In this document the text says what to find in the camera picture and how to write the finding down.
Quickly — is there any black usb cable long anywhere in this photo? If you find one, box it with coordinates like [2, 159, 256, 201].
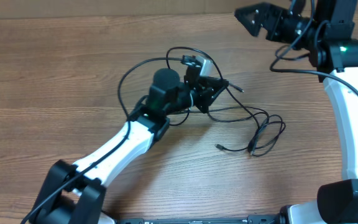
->
[165, 46, 287, 157]

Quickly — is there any black usb cable short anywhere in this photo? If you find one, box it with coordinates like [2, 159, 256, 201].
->
[169, 81, 270, 155]

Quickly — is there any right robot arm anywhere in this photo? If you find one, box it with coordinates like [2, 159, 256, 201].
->
[234, 0, 358, 223]

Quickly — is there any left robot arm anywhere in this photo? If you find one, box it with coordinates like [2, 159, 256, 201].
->
[22, 53, 229, 224]

